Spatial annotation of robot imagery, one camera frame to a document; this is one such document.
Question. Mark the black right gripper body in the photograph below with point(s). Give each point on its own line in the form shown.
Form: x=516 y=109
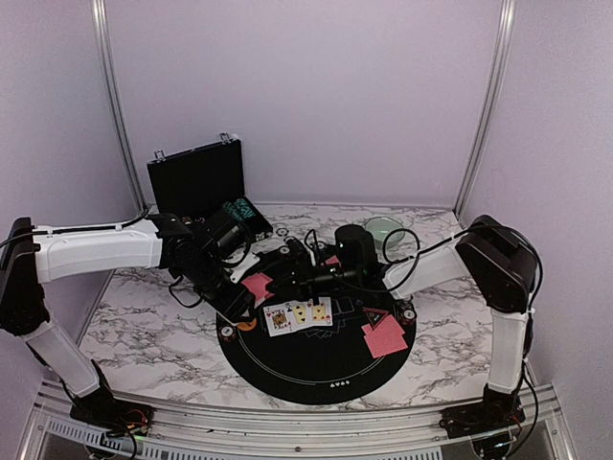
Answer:
x=319 y=283

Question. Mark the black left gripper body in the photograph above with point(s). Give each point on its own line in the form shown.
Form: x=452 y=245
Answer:
x=230 y=307

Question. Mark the orange big blind button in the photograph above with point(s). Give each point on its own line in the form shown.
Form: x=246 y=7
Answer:
x=247 y=325

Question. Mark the red playing card deck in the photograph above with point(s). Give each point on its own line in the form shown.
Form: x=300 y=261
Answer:
x=257 y=284

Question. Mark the three of clubs card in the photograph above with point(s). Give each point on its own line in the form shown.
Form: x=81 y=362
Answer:
x=298 y=314

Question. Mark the three of hearts card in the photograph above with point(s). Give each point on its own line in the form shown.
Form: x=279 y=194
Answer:
x=319 y=313

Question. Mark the jack of hearts card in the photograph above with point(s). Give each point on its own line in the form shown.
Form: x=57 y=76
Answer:
x=278 y=320

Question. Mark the red card dealt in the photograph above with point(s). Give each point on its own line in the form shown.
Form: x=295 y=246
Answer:
x=388 y=325
x=383 y=345

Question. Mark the red triangular all-in marker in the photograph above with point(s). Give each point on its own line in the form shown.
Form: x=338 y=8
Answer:
x=375 y=316

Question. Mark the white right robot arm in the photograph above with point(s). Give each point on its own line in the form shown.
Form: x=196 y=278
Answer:
x=503 y=264

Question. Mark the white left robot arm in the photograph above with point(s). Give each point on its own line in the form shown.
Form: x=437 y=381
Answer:
x=36 y=255

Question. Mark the round black poker mat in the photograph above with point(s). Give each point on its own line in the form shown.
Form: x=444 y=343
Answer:
x=319 y=365

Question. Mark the green chip row right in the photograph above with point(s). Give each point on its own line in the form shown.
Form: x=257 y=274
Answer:
x=244 y=208

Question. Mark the green chip row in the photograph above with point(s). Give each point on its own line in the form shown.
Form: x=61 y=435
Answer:
x=244 y=208
x=232 y=210

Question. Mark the green chip row left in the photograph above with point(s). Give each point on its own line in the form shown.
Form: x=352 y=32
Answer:
x=232 y=210

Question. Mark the green glass bowl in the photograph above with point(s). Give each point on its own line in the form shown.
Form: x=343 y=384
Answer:
x=380 y=228

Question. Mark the black poker chip case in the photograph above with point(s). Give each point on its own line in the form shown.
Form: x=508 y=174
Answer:
x=195 y=183

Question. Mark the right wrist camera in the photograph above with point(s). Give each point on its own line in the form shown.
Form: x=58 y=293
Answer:
x=355 y=250

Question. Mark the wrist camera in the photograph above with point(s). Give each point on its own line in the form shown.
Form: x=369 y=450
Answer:
x=355 y=250
x=229 y=241

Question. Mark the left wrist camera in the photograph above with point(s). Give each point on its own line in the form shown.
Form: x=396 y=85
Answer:
x=229 y=241

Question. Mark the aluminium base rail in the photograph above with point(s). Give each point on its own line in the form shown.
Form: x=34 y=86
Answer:
x=181 y=430

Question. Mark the left aluminium frame post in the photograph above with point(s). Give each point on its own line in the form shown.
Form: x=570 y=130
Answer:
x=113 y=95

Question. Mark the aluminium frame post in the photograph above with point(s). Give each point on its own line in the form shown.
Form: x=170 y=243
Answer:
x=113 y=95
x=497 y=71

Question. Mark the right aluminium frame post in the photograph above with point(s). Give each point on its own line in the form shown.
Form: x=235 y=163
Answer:
x=497 y=71

